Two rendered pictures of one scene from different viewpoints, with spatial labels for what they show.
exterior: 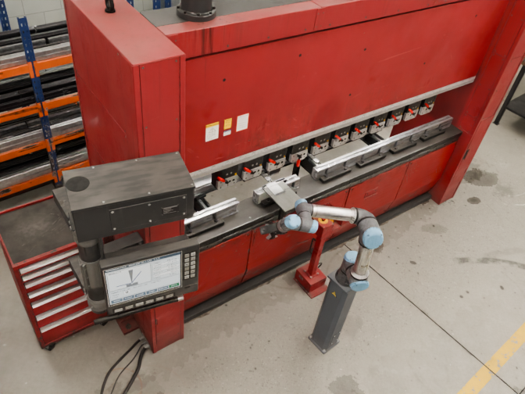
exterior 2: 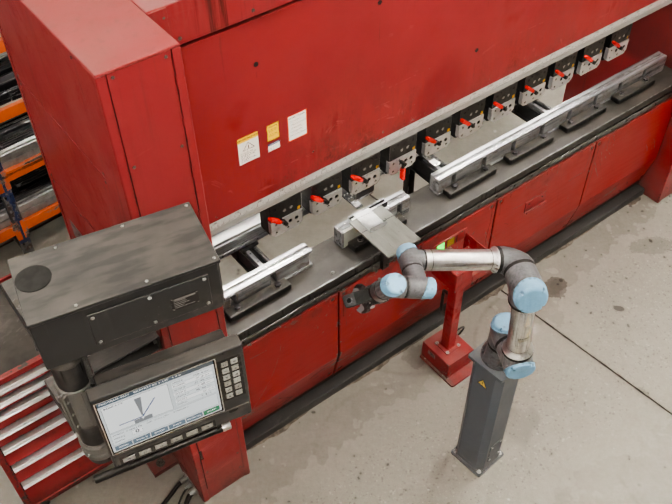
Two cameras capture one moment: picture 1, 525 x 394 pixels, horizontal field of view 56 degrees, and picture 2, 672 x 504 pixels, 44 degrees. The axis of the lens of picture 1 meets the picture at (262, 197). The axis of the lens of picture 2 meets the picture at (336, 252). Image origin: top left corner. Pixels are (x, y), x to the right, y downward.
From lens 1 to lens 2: 23 cm
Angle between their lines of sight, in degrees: 5
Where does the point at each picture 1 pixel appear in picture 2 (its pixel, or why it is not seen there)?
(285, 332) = (413, 447)
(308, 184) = (425, 204)
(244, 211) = (323, 262)
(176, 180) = (188, 254)
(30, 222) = not seen: outside the picture
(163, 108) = (157, 133)
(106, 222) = (86, 334)
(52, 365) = not seen: outside the picture
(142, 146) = (132, 197)
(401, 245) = (598, 280)
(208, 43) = (220, 12)
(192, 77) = (202, 70)
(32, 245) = not seen: outside the picture
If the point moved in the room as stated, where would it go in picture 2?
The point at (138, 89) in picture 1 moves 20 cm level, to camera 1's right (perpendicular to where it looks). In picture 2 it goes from (111, 111) to (186, 114)
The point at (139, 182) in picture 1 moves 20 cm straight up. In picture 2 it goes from (130, 264) to (114, 207)
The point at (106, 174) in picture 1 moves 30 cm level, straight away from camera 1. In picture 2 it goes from (77, 257) to (63, 184)
